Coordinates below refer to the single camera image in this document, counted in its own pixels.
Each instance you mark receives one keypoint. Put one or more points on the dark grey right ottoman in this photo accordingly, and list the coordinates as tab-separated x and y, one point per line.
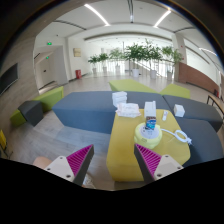
200	122

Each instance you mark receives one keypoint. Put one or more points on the white tall box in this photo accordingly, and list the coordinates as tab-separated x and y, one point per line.
150	109

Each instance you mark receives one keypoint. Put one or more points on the green bench left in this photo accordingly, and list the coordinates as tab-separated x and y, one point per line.
47	99

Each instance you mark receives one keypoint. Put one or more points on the green ottoman right back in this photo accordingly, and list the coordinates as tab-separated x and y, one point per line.
175	90

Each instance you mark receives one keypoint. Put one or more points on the yellow ottoman table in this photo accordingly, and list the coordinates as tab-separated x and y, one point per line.
121	161

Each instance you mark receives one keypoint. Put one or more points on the potted plant far left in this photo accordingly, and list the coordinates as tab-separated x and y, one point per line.
93	61

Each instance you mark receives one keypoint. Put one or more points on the yellow chair left edge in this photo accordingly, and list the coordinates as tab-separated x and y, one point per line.
3	145

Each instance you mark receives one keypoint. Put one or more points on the white tissue pack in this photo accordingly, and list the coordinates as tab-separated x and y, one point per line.
130	110

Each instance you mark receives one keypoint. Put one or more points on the potted plant centre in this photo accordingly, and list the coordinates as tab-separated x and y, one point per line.
134	54

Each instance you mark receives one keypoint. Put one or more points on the potted plant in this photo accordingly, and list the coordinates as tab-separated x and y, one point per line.
134	54
93	61
171	56

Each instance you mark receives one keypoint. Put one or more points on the small white adapter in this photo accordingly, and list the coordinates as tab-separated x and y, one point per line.
165	114

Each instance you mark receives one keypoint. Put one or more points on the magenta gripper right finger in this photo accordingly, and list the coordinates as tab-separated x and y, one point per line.
154	166

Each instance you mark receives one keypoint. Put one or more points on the wooden chair right edge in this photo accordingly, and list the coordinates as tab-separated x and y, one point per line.
216	102

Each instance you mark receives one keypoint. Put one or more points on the white stacked box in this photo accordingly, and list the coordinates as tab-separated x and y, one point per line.
119	97

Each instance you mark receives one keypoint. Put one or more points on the dark grey cube stool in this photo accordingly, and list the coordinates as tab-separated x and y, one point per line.
32	111

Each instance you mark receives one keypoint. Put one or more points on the green ottoman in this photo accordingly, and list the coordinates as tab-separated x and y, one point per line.
175	90
129	85

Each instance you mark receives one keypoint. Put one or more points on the black wall screen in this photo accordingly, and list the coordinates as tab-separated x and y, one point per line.
8	78

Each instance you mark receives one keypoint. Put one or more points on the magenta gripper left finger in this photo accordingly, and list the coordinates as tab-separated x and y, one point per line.
73	167

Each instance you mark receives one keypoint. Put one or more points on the white cube box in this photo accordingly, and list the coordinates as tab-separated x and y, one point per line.
179	110

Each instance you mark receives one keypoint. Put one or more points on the large blue-grey ottoman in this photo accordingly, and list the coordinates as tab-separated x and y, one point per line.
91	111

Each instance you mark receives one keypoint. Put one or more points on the potted plant right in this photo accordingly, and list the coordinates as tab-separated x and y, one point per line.
171	56

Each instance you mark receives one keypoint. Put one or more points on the green ottoman centre back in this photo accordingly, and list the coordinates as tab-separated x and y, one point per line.
129	85

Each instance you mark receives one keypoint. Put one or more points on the red fire extinguisher box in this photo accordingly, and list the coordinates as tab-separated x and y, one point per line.
78	74

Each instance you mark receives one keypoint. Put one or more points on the round yellow-green power hub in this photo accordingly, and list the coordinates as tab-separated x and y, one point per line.
146	137

